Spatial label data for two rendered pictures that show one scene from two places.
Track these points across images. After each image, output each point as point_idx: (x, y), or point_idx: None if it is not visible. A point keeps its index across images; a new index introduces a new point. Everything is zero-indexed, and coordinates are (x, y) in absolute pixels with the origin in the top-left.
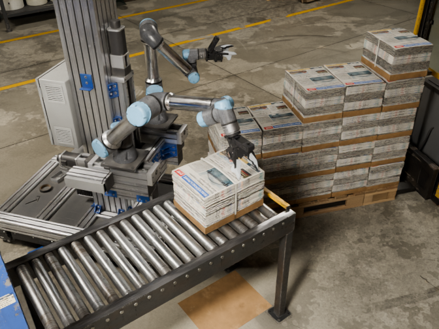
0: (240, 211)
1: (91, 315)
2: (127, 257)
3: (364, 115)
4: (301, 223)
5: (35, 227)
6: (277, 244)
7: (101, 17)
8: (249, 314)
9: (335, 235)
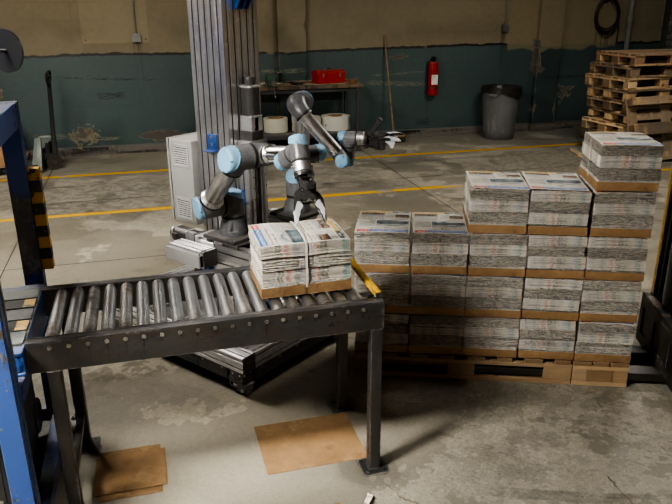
0: (315, 285)
1: (92, 331)
2: (217, 364)
3: (561, 237)
4: (466, 385)
5: (136, 314)
6: (419, 399)
7: (234, 71)
8: (333, 457)
9: (506, 407)
